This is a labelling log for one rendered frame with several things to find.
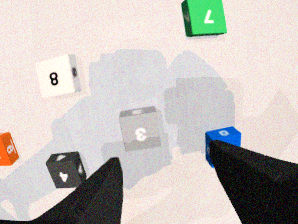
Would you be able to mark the blue block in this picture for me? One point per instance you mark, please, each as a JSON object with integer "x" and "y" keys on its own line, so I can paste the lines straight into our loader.
{"x": 229, "y": 135}

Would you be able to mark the orange block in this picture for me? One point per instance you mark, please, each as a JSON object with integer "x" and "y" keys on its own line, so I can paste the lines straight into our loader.
{"x": 8, "y": 153}

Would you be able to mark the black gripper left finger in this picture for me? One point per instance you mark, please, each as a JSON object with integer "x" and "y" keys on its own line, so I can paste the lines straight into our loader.
{"x": 96, "y": 201}

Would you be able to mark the black block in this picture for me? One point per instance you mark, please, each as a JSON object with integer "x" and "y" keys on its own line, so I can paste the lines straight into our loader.
{"x": 66, "y": 169}

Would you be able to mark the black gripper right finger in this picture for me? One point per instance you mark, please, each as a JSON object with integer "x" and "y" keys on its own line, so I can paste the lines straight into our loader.
{"x": 261, "y": 189}

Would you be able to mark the green block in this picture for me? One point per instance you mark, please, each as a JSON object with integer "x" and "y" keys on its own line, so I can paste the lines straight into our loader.
{"x": 203, "y": 17}

